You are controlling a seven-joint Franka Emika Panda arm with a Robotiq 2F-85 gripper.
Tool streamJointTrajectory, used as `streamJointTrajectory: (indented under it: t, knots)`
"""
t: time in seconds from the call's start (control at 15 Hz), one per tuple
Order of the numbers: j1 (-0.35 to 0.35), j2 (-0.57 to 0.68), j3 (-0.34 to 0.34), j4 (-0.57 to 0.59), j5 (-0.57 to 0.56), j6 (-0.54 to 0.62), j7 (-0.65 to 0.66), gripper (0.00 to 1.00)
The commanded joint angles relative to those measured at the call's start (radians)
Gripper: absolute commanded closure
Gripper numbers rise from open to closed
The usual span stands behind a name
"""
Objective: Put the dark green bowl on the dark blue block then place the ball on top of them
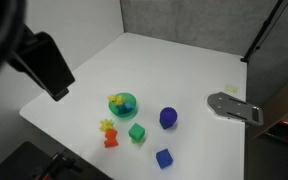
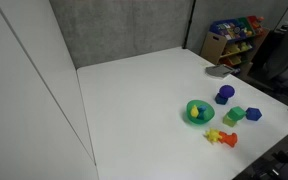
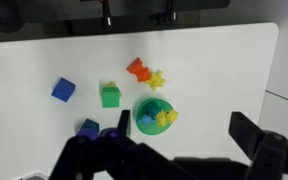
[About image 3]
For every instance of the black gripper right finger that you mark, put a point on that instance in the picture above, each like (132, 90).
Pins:
(267, 150)

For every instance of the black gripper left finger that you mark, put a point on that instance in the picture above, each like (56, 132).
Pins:
(112, 152)

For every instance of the dark green cube block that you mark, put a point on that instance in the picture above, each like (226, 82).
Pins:
(110, 97)

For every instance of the purple bumpy ball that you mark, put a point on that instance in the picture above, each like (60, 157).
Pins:
(93, 134)

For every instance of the dark teal cube block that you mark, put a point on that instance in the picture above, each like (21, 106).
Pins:
(91, 125)

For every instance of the green plastic bowl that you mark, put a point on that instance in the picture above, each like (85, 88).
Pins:
(153, 128)

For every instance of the light green cube block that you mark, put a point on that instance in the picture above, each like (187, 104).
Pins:
(110, 84)

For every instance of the royal blue cube block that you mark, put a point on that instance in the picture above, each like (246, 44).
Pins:
(63, 90)

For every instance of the yellow rubber duck toy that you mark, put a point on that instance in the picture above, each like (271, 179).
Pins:
(166, 117)

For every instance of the yellow spiky rubber toy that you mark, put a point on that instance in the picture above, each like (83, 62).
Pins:
(156, 80)

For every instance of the orange rubber bear toy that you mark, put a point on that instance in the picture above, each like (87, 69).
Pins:
(136, 68)

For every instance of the black round speaker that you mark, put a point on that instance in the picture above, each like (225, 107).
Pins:
(10, 18)

